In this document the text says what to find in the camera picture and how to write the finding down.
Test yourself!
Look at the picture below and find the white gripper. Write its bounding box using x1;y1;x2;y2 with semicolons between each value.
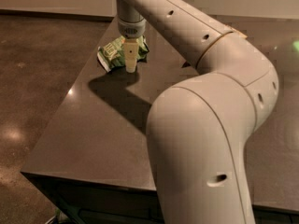
118;18;146;73

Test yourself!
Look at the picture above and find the green jalapeno chip bag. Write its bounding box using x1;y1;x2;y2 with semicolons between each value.
97;35;150;73

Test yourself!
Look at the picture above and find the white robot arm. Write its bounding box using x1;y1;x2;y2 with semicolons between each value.
117;0;279;224

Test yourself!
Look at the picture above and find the dark table frame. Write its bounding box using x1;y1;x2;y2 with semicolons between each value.
20;171;299;224

